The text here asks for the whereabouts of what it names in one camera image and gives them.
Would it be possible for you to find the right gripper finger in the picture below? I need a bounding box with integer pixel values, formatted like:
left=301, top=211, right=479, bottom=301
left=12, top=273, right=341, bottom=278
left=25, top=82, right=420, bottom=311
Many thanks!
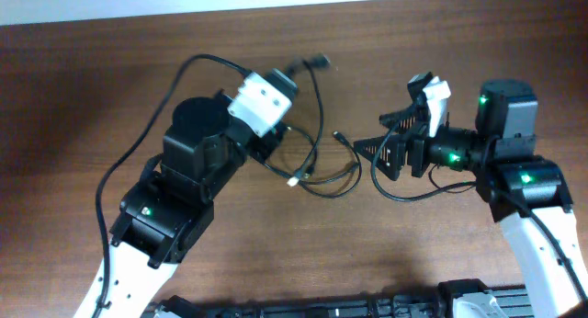
left=379, top=105, right=429, bottom=132
left=353, top=134, right=407, bottom=181

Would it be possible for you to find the black cable bundle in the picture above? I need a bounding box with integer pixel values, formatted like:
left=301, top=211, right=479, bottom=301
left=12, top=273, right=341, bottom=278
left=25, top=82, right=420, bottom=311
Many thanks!
left=264, top=53, right=364, bottom=199

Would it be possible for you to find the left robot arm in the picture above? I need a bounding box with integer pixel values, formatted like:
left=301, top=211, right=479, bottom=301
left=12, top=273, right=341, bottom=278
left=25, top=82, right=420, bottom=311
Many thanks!
left=75, top=88, right=292, bottom=317

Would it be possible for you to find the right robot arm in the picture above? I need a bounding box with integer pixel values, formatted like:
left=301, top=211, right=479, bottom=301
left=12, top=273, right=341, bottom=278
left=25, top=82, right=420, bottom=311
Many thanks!
left=353, top=73, right=587, bottom=317

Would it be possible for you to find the right camera cable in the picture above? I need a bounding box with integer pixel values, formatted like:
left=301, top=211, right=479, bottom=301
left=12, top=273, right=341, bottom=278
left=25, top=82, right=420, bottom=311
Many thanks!
left=369, top=104, right=588, bottom=305

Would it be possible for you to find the camera cable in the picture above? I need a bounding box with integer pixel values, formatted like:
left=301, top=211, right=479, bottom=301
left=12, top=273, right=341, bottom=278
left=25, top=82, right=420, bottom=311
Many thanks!
left=369, top=104, right=588, bottom=305
left=90, top=53, right=253, bottom=318

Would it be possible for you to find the left camera cable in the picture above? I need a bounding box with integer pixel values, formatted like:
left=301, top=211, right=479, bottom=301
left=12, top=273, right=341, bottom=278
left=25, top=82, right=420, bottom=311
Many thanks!
left=90, top=53, right=253, bottom=318

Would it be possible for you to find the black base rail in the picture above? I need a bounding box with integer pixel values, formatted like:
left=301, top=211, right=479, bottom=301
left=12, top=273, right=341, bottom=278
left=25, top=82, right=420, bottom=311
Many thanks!
left=142, top=279, right=534, bottom=318

